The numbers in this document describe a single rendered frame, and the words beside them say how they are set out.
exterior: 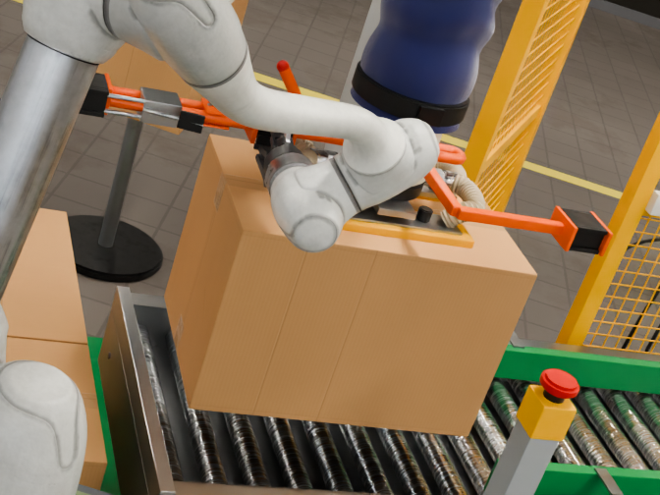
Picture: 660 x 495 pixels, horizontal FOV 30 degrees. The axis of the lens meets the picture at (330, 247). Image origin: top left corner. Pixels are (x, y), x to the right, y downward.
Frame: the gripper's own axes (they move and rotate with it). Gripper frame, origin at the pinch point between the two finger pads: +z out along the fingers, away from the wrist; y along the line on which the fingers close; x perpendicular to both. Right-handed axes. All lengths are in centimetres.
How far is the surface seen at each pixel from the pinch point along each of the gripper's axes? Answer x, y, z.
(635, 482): 98, 58, -25
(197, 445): 2, 67, -13
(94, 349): 3, 121, 97
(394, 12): 16.3, -26.9, -3.2
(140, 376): -10, 59, -1
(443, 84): 27.1, -17.8, -10.2
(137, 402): -11, 62, -7
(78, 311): -19, 66, 31
